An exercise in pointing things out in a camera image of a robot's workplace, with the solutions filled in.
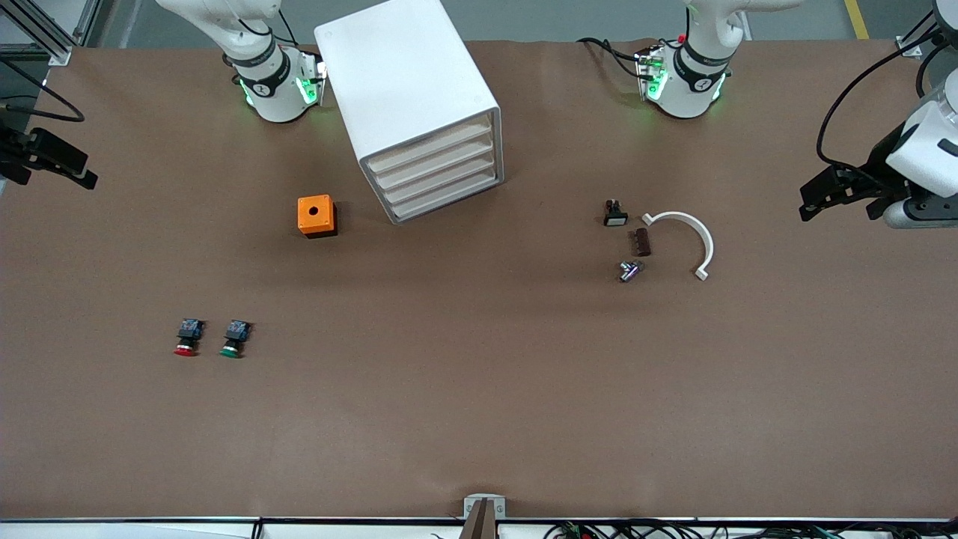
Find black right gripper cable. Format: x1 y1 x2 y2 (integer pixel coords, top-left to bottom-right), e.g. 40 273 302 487
0 56 85 123

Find red push button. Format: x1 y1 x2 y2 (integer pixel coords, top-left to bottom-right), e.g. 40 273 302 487
174 318 204 357

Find tangled black cables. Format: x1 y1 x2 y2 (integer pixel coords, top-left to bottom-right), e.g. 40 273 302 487
543 519 958 539

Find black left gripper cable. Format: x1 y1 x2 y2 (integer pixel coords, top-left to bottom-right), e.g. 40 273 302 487
816 11 944 167

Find orange button enclosure box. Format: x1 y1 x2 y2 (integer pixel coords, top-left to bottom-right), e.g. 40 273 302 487
297 195 338 239

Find aluminium frame profile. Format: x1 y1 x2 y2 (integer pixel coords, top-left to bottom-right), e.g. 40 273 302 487
0 0 103 67
896 9 936 59

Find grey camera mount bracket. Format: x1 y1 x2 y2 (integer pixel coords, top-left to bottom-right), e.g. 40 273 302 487
463 494 507 539

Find green push button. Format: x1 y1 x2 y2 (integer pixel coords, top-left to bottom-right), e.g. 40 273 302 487
219 320 253 359

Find white curved plastic clip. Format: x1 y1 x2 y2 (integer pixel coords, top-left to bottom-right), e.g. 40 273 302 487
641 211 716 282

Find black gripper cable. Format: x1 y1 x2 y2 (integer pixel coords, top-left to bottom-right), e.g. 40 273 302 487
816 11 944 167
0 56 85 123

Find black left arm base cable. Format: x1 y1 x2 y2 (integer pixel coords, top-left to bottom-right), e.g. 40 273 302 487
576 36 646 79

